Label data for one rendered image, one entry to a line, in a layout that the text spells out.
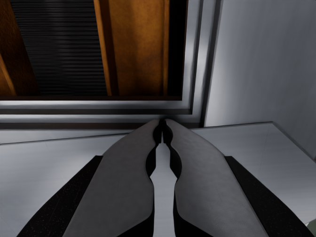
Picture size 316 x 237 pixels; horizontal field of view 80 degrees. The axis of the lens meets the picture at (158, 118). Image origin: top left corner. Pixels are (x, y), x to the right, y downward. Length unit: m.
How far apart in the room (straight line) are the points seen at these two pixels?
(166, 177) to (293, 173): 0.10
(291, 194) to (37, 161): 0.22
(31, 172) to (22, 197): 0.04
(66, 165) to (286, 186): 0.18
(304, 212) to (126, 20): 0.29
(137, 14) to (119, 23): 0.03
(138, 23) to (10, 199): 0.24
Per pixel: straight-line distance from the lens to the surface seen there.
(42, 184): 0.20
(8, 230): 0.28
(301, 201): 0.23
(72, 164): 0.17
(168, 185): 0.17
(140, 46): 0.28
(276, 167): 0.18
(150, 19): 0.28
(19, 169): 0.20
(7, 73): 0.31
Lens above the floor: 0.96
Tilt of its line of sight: 60 degrees down
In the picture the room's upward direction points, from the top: 179 degrees counter-clockwise
